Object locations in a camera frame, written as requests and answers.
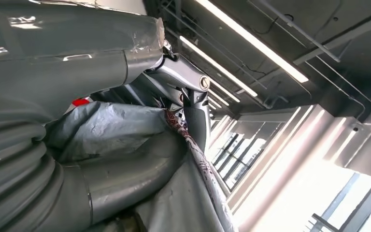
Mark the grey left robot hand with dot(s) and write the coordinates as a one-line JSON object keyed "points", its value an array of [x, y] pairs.
{"points": [[60, 64]]}

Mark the grey parcel bag red print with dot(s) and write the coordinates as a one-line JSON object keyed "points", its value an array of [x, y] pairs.
{"points": [[108, 128]]}

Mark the long ceiling strip light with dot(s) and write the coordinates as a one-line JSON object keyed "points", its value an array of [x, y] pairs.
{"points": [[217, 65], [252, 40], [224, 90]]}

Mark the dark window frame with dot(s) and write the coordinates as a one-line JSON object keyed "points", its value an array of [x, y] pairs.
{"points": [[324, 221]]}

